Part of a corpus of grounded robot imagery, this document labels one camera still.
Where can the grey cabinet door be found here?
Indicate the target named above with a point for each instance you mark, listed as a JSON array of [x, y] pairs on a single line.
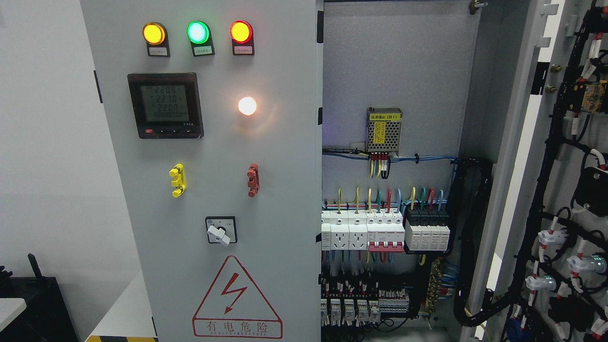
[[547, 210], [277, 228]]

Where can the red terminal connector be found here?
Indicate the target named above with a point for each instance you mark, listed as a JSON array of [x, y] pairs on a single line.
[[253, 182]]

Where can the white glowing indicator light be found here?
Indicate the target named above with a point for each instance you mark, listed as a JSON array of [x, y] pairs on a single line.
[[247, 105]]

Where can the metal mesh power supply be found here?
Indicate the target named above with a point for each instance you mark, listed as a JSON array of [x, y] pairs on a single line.
[[383, 129]]

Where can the white socket breaker row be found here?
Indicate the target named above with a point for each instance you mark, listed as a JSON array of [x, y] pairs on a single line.
[[374, 231]]

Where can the yellow terminal connector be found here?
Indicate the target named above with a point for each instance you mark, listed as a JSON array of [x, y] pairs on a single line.
[[177, 174]]

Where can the relay terminal row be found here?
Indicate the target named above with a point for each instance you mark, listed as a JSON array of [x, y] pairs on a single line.
[[363, 299]]

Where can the black white surge protector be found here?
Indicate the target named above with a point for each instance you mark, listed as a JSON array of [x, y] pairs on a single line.
[[426, 230]]

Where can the red electric hazard sign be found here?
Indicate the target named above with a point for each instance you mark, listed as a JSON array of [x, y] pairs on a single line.
[[235, 307]]

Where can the black digital power meter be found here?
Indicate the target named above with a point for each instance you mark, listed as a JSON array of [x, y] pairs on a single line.
[[166, 105]]

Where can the red indicator light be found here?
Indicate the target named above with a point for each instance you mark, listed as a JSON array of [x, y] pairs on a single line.
[[242, 38]]

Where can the green indicator light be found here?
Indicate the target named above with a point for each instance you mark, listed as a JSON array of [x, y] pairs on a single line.
[[199, 35]]

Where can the yellow indicator light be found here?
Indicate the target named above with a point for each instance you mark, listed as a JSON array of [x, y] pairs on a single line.
[[156, 39]]

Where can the black box at left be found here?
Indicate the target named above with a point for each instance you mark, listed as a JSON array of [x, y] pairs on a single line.
[[45, 317]]

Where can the white rotary selector switch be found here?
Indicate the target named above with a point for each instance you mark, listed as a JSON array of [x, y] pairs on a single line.
[[221, 229]]

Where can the black cable conduit loop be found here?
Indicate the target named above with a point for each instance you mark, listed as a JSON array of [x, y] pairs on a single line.
[[467, 258]]

